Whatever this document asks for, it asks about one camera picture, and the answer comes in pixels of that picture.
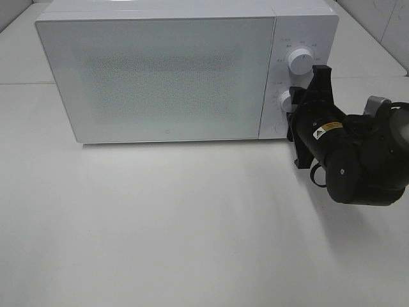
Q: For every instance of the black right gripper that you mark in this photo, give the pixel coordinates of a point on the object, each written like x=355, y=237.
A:
x=315, y=118

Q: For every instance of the white timer knob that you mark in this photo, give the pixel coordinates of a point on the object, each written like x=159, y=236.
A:
x=284, y=101

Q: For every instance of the round door release button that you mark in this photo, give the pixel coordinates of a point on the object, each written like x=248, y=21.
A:
x=281, y=129

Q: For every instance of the white microwave door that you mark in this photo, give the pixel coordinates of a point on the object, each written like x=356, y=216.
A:
x=124, y=81

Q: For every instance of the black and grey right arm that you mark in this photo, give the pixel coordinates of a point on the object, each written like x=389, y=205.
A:
x=365, y=156

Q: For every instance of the white upper power knob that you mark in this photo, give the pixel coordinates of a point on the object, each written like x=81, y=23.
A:
x=300, y=60

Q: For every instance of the white microwave oven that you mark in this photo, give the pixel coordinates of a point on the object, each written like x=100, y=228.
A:
x=297, y=23

